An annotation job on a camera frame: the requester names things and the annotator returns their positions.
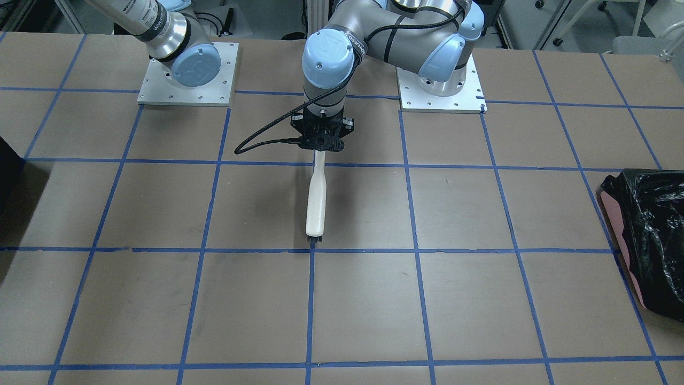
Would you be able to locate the beige hand brush black bristles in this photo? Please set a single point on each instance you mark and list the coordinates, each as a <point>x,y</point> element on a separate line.
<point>317,200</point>

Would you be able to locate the bin with black trash bag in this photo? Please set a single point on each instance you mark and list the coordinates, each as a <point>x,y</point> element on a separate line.
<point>645,212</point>

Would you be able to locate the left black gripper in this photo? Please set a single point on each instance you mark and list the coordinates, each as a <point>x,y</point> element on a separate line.
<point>296,123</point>

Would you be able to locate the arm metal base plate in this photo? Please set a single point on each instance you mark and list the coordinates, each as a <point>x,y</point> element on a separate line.
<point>201,76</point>
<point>462,93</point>

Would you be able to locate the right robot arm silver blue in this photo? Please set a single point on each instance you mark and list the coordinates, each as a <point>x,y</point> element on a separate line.
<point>172,34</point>

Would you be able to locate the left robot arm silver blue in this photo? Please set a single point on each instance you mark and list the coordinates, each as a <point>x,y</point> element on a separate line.
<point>433,40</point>

